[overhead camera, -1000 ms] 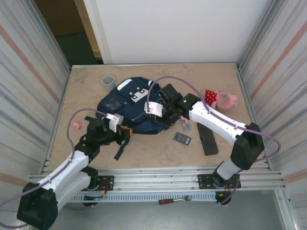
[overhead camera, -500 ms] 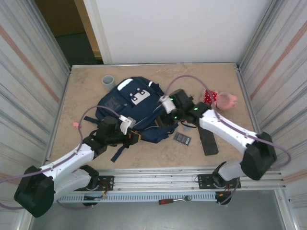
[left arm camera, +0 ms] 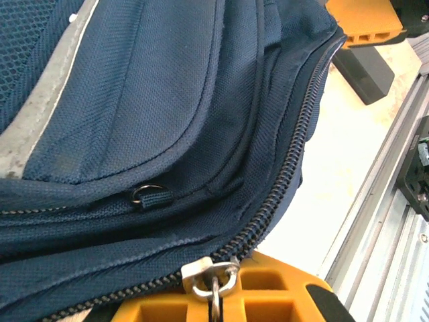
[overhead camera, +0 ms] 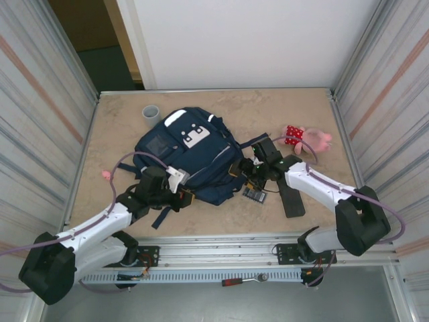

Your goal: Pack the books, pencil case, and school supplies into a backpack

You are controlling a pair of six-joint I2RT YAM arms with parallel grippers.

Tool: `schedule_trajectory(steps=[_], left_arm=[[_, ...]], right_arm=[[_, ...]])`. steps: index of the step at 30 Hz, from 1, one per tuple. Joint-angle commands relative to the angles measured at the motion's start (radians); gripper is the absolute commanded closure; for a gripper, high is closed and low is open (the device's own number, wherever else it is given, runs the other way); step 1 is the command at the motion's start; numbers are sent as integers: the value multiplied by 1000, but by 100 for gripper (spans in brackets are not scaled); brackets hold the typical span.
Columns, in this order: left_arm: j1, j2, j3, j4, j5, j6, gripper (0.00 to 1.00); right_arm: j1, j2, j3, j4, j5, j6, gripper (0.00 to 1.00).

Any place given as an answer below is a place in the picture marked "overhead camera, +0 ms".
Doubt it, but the black calculator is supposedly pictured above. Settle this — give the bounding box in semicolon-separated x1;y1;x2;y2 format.
241;187;269;205

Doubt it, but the navy blue backpack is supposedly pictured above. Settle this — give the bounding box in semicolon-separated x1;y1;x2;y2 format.
116;106;269;231

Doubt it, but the black pencil case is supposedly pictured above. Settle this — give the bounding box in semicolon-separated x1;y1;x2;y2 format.
277;179;306;219

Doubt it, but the pink plush doll red dress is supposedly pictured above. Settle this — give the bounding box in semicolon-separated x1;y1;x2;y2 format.
279;125;333;156

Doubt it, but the grey plastic cup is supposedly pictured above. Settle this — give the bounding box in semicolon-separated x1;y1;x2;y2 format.
141;105;162;129

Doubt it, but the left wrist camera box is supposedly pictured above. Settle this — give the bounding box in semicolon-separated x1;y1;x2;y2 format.
166;166;190;194

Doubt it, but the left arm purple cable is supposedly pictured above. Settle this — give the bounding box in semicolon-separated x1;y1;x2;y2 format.
0;151;172;294

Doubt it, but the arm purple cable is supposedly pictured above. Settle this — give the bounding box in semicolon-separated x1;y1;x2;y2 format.
0;151;172;294
270;135;407;288

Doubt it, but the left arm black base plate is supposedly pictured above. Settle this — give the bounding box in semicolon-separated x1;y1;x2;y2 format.
100;246;160;268

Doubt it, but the aluminium mounting rail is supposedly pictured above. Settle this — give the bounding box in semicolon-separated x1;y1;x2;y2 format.
35;234;402;269

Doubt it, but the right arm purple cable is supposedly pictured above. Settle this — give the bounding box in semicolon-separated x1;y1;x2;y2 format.
270;135;407;288

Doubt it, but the grey slotted cable duct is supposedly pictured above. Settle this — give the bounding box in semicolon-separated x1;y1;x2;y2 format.
76;270;304;284

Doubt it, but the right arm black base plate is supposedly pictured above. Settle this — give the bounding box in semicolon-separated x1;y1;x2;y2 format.
275;243;337;266

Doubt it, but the red handled ratchet wrench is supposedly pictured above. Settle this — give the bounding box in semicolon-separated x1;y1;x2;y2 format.
221;273;269;287

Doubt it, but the beige door frame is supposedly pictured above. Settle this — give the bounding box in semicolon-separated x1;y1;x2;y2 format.
103;0;143;83

